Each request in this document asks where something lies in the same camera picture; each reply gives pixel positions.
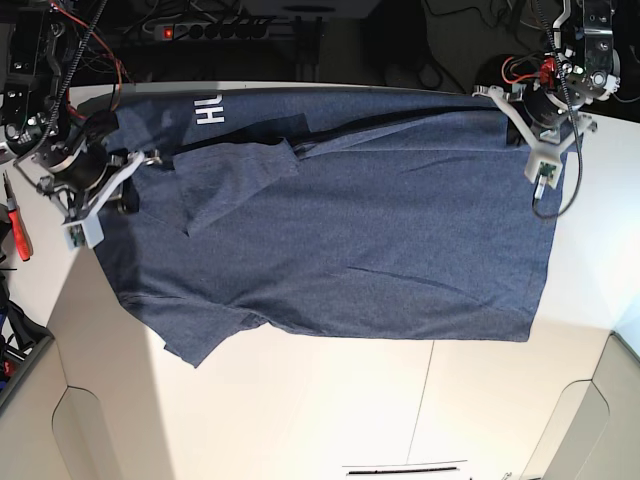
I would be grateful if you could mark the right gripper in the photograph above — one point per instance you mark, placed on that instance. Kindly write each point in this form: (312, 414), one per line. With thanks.
(79, 183)

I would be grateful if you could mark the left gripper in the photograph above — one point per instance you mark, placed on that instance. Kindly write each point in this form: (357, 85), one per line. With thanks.
(546, 141)

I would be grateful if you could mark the blue grey t-shirt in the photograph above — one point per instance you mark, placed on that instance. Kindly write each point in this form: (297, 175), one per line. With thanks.
(350, 214)

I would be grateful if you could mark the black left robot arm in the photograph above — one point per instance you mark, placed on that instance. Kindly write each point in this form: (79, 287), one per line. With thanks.
(542, 93)

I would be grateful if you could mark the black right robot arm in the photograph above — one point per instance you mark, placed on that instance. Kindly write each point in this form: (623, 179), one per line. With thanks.
(43, 45)

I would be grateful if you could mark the grey bin left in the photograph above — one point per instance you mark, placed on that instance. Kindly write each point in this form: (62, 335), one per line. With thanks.
(23, 342)

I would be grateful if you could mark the black power strip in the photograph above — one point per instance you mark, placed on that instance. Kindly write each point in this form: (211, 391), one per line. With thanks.
(209, 32)

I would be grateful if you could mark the grey side panel right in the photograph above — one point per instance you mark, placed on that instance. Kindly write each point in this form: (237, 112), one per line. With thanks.
(593, 431)

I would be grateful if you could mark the red handled wire cutters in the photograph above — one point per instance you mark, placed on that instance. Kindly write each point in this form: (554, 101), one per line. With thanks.
(21, 240)

